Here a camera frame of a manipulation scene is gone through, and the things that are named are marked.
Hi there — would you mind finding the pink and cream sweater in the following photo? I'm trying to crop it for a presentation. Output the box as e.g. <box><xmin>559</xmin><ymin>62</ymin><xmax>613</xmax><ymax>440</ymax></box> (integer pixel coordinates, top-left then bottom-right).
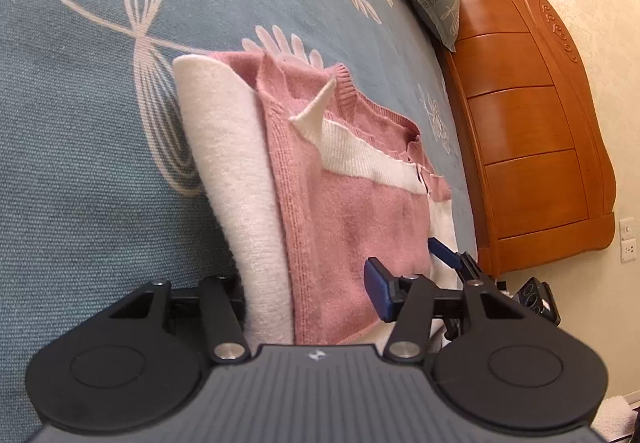
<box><xmin>172</xmin><ymin>52</ymin><xmax>460</xmax><ymax>348</ymax></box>

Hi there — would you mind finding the white wall socket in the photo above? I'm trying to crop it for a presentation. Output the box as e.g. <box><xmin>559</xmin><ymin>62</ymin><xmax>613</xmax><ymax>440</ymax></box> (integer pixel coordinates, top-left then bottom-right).
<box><xmin>618</xmin><ymin>218</ymin><xmax>638</xmax><ymax>263</ymax></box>

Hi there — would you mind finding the wooden headboard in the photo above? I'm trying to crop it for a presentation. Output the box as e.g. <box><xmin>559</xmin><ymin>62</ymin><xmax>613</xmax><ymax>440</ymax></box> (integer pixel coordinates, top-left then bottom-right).
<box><xmin>437</xmin><ymin>0</ymin><xmax>616</xmax><ymax>276</ymax></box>

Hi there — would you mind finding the blue floral bed sheet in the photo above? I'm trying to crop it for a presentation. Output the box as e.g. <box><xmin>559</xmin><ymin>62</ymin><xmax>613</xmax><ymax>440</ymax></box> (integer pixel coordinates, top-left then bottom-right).
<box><xmin>1</xmin><ymin>0</ymin><xmax>476</xmax><ymax>442</ymax></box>

